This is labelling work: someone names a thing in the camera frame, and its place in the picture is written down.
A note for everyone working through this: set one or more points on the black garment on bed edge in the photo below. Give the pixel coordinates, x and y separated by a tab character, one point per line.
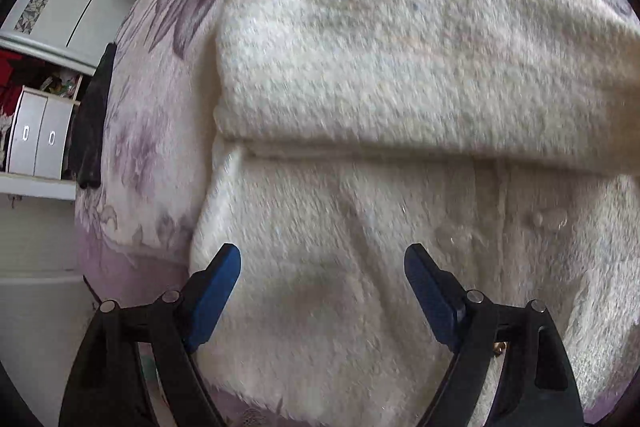
86	140

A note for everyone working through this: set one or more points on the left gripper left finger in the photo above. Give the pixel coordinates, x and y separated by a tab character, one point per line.
107	384

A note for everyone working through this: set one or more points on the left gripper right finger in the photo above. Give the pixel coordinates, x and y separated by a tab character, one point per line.
536	386

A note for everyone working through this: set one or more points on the floral purple bed blanket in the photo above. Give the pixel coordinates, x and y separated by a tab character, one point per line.
150	131

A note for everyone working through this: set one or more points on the white fluffy sweater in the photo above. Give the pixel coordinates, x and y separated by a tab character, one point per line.
400	156

